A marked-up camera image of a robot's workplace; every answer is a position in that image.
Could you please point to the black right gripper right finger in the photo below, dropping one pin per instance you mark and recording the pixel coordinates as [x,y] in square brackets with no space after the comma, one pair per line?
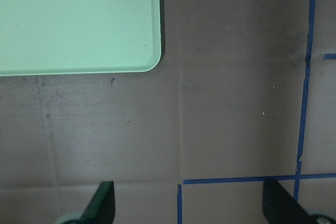
[279,206]

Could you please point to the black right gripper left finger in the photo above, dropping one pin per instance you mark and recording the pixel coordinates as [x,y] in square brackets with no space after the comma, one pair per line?
[101,208]

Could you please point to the light green plastic tray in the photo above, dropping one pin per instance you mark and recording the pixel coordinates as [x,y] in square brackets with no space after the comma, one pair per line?
[40,37]

